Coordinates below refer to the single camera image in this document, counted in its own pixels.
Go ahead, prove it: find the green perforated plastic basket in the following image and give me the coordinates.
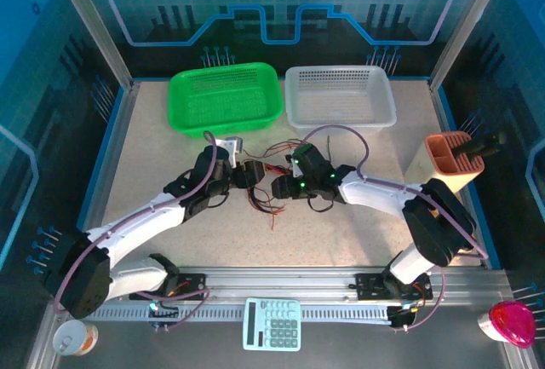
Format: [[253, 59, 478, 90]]
[[168, 61, 285, 140]]

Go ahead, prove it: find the light blue calculator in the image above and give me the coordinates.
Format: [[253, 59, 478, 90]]
[[242, 297, 302, 352]]

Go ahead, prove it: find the aluminium side rail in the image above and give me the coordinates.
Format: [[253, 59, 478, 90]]
[[25, 81, 141, 369]]

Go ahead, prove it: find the white cup with pink lid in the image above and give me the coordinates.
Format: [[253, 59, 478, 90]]
[[476, 300, 537, 349]]

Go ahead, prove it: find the aluminium frame post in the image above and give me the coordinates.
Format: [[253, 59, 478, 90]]
[[49, 0, 135, 91], [428, 0, 512, 91]]

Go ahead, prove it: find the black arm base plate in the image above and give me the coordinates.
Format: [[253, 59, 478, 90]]
[[129, 273, 208, 302], [355, 273, 433, 302]]

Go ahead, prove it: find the white perforated plastic basket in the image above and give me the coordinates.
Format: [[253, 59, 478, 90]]
[[284, 65, 399, 135]]

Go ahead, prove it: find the white slotted cable duct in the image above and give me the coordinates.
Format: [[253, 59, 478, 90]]
[[97, 303, 393, 324]]

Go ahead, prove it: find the black tool handle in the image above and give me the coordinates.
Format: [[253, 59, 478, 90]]
[[455, 130, 508, 161]]

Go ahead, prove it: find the purple camera cable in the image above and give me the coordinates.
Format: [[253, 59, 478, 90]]
[[302, 124, 490, 332], [53, 130, 219, 332]]

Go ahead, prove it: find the aluminium extrusion rail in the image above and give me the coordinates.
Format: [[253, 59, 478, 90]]
[[178, 264, 512, 303]]

